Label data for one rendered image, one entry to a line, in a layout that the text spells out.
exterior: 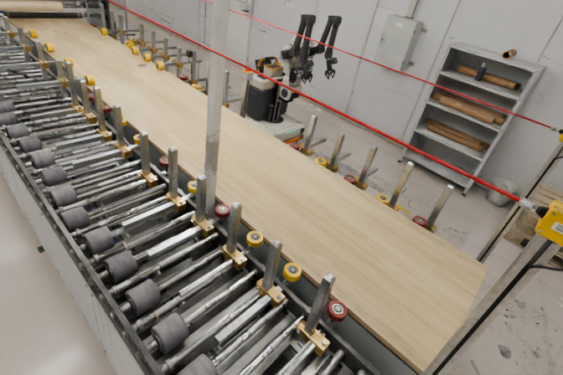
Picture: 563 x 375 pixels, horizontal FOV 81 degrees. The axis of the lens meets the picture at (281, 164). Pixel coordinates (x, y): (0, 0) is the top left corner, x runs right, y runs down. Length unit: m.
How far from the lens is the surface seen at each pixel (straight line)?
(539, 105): 4.58
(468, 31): 4.64
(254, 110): 4.08
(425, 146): 4.96
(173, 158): 1.76
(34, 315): 2.65
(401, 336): 1.53
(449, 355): 1.12
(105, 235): 1.76
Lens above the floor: 2.07
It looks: 32 degrees down
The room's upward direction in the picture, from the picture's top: 11 degrees clockwise
